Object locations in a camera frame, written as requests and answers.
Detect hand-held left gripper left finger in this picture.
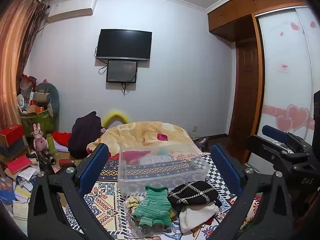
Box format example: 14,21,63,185
27,143,113,240

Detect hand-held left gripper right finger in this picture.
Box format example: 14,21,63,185
210,144,295,240

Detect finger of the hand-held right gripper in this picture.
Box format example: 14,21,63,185
261,125,313,152
246,134,310,171

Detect black cloth with chain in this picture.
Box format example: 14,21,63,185
167,180,222,212

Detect yellow scrunchie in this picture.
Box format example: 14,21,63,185
125,196,145,210

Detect white cloth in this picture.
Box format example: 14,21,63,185
179,202,219,234

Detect clear plastic storage box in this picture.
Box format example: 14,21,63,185
118,142,210,197

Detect green knitted garment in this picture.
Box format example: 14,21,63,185
132,185,173,227

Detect dark purple garment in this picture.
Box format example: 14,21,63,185
68,111,102,159

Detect purple slippers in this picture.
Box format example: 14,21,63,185
190,135,208,152

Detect red pink blanket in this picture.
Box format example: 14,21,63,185
110,150,151,166

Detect white heart print sliding door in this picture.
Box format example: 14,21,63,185
255,5,320,167

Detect patterned bedspread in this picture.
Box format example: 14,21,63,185
62,152,263,240

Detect red cloth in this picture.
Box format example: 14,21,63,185
52,131,73,147

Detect brown wooden door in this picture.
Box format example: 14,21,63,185
229,42,260,140

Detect black metal tube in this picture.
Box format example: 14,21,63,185
37,149,56,166

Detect green bottle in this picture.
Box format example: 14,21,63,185
46,134,57,155

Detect yellow orange blanket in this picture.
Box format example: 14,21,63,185
86,121,202,161

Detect yellow foam hoop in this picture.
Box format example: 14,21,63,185
101,109,132,128

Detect pink rabbit plush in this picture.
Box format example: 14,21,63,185
32,124,48,152

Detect green storage box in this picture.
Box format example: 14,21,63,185
20,109,54,138

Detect red book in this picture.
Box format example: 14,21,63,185
6,155,33,174

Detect pile of papers and books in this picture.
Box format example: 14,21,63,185
0,165,42,230

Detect dark grey box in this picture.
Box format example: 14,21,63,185
0,139,28,158

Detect grey plush toy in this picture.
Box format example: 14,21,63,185
34,82,60,120

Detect red box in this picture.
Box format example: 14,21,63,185
0,124,25,147

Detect red plastic bag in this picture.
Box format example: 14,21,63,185
20,74,38,96

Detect wooden wardrobe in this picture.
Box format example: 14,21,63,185
207,0,308,43

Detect orange brown curtain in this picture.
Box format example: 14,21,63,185
0,0,48,130

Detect white air conditioner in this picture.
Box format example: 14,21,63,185
47,0,97,24

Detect small black wall monitor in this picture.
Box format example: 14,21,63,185
106,60,138,83

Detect black wall television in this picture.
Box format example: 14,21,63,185
96,29,152,62

